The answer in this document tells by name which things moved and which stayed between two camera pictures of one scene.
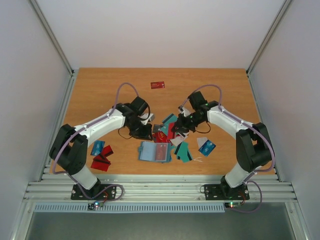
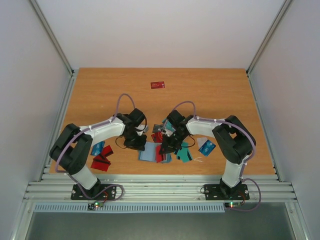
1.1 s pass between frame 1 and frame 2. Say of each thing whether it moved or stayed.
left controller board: stayed
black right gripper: moved
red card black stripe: stayed
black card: stayed
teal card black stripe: stayed
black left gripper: moved
